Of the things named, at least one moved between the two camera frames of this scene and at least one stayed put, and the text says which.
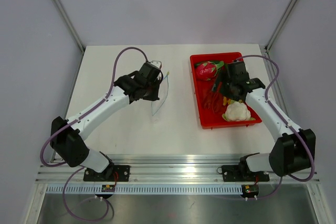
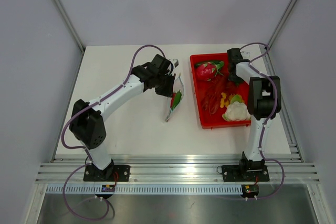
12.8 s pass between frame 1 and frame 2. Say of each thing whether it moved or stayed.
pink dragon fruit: stayed
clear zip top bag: moved
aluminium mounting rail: stayed
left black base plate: stayed
